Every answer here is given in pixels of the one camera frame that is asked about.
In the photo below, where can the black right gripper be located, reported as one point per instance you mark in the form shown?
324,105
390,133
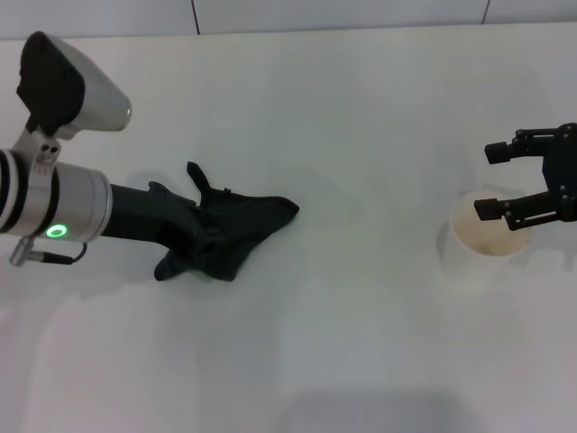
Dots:
563,171

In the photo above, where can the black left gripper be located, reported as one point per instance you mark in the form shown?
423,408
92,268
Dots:
153,216

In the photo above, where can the dark cloth rag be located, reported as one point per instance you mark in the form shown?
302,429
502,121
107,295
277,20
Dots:
243,225

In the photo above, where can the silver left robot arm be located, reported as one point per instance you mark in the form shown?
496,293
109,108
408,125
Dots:
58,198

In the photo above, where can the white paper cup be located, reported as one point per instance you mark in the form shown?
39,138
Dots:
478,243

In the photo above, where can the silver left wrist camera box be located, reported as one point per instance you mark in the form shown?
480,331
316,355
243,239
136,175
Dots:
85,90

